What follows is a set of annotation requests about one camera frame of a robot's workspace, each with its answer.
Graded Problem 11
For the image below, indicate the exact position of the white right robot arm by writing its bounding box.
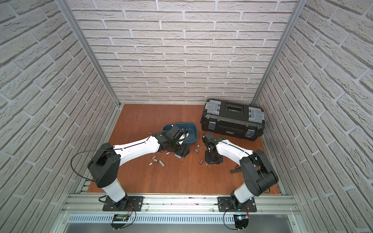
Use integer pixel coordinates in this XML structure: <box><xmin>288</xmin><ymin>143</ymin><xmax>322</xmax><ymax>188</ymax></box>
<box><xmin>202</xmin><ymin>133</ymin><xmax>279</xmax><ymax>209</ymax></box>

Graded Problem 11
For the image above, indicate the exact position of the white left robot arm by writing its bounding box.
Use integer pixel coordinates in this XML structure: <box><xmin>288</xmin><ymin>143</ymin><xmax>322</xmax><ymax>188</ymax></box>
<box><xmin>87</xmin><ymin>124</ymin><xmax>190</xmax><ymax>203</ymax></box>

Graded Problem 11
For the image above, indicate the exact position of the teal plastic storage box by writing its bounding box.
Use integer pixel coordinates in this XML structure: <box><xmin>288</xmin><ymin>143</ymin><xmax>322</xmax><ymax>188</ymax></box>
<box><xmin>162</xmin><ymin>122</ymin><xmax>198</xmax><ymax>146</ymax></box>

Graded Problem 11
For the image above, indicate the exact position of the red black screwdriver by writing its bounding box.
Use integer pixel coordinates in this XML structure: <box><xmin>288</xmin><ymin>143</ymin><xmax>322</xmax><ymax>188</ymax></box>
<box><xmin>230</xmin><ymin>166</ymin><xmax>241</xmax><ymax>174</ymax></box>

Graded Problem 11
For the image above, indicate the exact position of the black grey toolbox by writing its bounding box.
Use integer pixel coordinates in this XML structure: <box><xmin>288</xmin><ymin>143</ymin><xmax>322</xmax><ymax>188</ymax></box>
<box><xmin>201</xmin><ymin>99</ymin><xmax>265</xmax><ymax>141</ymax></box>

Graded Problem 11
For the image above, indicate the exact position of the right controller board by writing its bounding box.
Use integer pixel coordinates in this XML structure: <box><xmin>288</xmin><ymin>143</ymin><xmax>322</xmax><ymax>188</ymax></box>
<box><xmin>234</xmin><ymin>215</ymin><xmax>249</xmax><ymax>231</ymax></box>

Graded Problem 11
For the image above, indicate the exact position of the controller board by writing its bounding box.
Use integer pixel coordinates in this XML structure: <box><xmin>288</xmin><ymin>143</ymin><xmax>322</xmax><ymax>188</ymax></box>
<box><xmin>234</xmin><ymin>215</ymin><xmax>249</xmax><ymax>231</ymax></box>
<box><xmin>111</xmin><ymin>214</ymin><xmax>132</xmax><ymax>230</ymax></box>

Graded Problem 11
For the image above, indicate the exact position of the left controller board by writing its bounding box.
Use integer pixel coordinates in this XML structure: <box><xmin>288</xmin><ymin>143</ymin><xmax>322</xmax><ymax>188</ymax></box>
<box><xmin>111</xmin><ymin>214</ymin><xmax>132</xmax><ymax>230</ymax></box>

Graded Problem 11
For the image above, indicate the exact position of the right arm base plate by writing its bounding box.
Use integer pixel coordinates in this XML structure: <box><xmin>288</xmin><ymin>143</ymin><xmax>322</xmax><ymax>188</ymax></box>
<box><xmin>217</xmin><ymin>196</ymin><xmax>257</xmax><ymax>213</ymax></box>

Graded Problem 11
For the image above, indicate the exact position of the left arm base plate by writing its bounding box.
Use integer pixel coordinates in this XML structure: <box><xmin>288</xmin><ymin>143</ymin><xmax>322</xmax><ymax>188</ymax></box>
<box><xmin>103</xmin><ymin>196</ymin><xmax>144</xmax><ymax>212</ymax></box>

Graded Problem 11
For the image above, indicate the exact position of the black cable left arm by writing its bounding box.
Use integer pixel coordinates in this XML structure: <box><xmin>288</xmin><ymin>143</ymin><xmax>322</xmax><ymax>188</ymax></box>
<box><xmin>70</xmin><ymin>149</ymin><xmax>101</xmax><ymax>183</ymax></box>

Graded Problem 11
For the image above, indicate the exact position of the aluminium floor rail left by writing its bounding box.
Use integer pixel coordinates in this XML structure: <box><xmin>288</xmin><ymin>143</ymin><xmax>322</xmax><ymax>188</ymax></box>
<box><xmin>72</xmin><ymin>106</ymin><xmax>123</xmax><ymax>193</ymax></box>

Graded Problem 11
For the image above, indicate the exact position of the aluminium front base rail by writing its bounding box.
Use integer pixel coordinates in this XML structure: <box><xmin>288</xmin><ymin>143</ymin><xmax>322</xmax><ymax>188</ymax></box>
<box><xmin>51</xmin><ymin>193</ymin><xmax>306</xmax><ymax>233</ymax></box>

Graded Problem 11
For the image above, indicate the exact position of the aluminium corner post left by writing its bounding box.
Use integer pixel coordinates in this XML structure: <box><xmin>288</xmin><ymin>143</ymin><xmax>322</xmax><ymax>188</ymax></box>
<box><xmin>56</xmin><ymin>0</ymin><xmax>121</xmax><ymax>108</ymax></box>

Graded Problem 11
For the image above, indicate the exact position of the aluminium corner post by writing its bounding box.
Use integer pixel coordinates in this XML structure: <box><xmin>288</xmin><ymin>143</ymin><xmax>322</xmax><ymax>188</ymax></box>
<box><xmin>56</xmin><ymin>0</ymin><xmax>121</xmax><ymax>108</ymax></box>
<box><xmin>251</xmin><ymin>0</ymin><xmax>307</xmax><ymax>105</ymax></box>

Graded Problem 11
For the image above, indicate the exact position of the aluminium corner post right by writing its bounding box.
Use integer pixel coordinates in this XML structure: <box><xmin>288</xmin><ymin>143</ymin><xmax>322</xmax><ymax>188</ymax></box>
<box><xmin>251</xmin><ymin>0</ymin><xmax>307</xmax><ymax>105</ymax></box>

